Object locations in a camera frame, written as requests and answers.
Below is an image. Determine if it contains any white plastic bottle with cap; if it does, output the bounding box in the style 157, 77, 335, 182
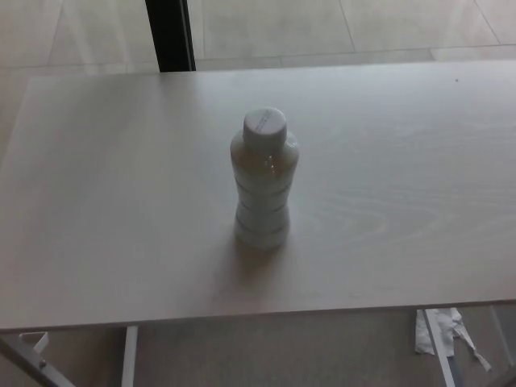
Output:
230, 106, 302, 248

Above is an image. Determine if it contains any white metal table leg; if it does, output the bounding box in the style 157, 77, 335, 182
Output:
120, 325, 139, 387

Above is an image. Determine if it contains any crumpled white paper scrap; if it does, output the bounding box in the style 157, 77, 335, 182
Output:
414, 307, 493, 372

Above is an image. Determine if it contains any white slanted table leg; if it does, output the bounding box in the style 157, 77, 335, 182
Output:
426, 309, 458, 387

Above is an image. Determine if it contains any black vertical post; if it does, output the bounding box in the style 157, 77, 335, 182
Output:
145, 0, 198, 73

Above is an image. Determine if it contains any white table frame bracket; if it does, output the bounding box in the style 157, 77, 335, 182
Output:
18, 330, 50, 356

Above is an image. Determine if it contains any grey diagonal table frame bar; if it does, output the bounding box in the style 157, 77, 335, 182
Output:
0, 336, 76, 387

